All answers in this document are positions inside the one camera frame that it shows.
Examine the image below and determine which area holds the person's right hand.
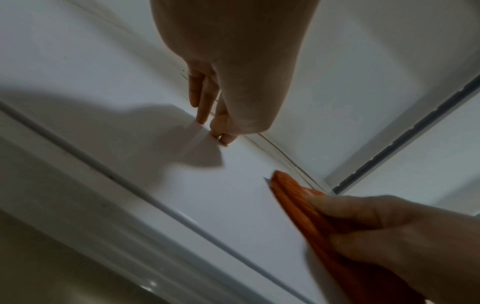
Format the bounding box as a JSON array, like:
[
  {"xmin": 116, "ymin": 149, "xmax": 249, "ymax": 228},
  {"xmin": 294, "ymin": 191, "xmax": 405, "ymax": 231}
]
[{"xmin": 305, "ymin": 194, "xmax": 480, "ymax": 304}]

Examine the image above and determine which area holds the person's left hand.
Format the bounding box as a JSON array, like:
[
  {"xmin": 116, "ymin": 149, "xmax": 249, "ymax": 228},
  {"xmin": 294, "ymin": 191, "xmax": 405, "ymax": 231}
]
[{"xmin": 149, "ymin": 0, "xmax": 322, "ymax": 146}]

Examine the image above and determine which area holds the red cleaning cloth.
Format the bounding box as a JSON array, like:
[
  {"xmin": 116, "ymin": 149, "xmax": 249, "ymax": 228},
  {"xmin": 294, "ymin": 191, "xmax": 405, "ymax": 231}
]
[{"xmin": 269, "ymin": 170, "xmax": 427, "ymax": 304}]

